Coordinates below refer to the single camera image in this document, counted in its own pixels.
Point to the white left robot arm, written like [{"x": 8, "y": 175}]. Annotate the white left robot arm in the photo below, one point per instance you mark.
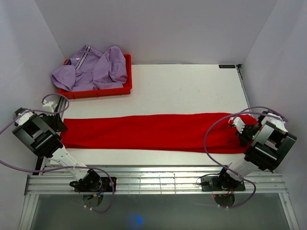
[{"x": 40, "y": 134}]

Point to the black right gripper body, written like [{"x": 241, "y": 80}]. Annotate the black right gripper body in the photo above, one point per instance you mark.
[{"x": 248, "y": 133}]

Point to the aluminium side table rail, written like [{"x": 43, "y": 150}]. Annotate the aluminium side table rail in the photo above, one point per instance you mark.
[{"x": 239, "y": 71}]

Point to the purple shirt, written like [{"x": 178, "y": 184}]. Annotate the purple shirt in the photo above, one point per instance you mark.
[{"x": 89, "y": 69}]

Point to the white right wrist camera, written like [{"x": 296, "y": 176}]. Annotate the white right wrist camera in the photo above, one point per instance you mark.
[{"x": 238, "y": 123}]

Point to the small dark table label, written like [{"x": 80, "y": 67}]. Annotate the small dark table label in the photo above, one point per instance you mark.
[{"x": 226, "y": 66}]

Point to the aluminium table edge rail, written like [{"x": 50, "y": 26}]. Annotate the aluminium table edge rail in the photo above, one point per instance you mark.
[{"x": 149, "y": 180}]

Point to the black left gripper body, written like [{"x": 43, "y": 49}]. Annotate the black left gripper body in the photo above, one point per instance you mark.
[{"x": 50, "y": 120}]

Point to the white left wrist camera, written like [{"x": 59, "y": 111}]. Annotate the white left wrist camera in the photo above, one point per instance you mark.
[{"x": 49, "y": 106}]

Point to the red plastic bin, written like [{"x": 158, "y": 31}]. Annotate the red plastic bin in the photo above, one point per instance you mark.
[{"x": 125, "y": 90}]

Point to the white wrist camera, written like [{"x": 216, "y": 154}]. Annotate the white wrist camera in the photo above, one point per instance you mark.
[
  {"x": 49, "y": 106},
  {"x": 238, "y": 123}
]

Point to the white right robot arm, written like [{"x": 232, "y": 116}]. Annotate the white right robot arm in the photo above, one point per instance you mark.
[{"x": 267, "y": 143}]

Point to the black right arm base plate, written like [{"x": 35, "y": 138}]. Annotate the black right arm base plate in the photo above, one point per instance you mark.
[{"x": 212, "y": 183}]

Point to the red trousers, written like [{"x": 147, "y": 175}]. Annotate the red trousers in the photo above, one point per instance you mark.
[{"x": 174, "y": 132}]

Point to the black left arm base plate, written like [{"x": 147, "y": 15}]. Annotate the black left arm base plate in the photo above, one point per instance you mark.
[{"x": 105, "y": 185}]

